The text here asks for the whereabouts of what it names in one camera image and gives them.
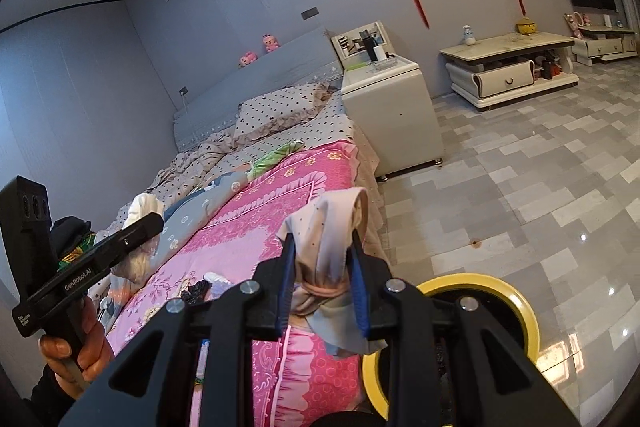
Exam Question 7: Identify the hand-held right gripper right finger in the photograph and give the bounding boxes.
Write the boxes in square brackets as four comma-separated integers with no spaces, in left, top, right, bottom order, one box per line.
[345,232,583,427]

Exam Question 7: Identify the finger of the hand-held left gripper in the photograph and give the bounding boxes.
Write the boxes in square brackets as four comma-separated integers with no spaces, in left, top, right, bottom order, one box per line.
[117,213,165,253]

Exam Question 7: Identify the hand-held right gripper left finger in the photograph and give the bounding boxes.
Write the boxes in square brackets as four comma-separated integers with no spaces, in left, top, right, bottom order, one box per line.
[59,234,301,427]

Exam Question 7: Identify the white paper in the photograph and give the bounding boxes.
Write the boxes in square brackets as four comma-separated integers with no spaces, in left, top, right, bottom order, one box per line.
[111,192,167,281]

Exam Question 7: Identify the beige knotted cloth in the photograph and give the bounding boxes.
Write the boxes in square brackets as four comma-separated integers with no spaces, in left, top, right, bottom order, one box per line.
[276,187,388,355]

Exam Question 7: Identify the yellow rimmed trash bin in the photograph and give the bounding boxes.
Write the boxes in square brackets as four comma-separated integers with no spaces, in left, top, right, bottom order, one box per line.
[361,273,541,420]

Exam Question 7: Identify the person's left forearm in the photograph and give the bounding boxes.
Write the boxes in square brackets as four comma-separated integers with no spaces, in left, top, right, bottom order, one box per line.
[0,363,87,427]

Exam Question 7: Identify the person's left hand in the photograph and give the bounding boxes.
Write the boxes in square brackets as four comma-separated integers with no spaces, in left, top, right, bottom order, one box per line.
[39,294,116,400]

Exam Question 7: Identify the grey floral quilt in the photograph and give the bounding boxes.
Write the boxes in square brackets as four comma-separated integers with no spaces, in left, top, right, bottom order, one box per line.
[95,162,256,290]

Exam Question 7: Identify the white crumpled tissue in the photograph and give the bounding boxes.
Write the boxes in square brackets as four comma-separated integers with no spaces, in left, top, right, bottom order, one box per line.
[202,272,232,299]

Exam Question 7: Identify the pink floral blanket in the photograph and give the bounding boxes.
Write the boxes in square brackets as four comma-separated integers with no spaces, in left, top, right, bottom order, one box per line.
[87,139,386,427]

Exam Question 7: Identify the black crumpled wrapper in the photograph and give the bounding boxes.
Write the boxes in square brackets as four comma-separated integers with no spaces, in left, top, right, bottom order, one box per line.
[181,281,212,306]

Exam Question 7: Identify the polka dot duvet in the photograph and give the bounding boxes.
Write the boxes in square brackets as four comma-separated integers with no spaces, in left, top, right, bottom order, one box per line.
[152,127,263,204]

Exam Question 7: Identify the green floral cloth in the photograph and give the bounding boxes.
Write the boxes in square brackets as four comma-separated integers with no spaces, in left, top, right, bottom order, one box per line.
[248,141,303,178]

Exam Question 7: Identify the polka dot bed sheet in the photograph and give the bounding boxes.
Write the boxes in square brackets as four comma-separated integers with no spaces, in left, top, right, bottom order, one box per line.
[277,91,357,148]

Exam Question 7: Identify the white bedside cabinet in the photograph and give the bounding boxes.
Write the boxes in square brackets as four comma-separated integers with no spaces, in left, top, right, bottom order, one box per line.
[331,21,445,182]

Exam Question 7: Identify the polka dot pillow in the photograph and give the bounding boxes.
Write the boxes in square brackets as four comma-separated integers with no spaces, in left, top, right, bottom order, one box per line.
[232,82,332,144]

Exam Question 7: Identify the grey bed headboard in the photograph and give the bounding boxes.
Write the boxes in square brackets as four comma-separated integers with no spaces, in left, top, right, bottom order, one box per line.
[172,29,347,152]

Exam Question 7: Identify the black bottle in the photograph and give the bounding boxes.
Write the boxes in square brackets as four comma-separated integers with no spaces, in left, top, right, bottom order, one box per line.
[360,28,381,62]

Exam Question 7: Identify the cream coffee table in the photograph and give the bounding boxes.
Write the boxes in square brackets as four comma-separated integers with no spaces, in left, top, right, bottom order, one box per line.
[439,31,581,112]

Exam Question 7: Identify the cream television cabinet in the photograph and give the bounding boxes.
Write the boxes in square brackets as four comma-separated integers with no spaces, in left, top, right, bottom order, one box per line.
[570,24,639,68]

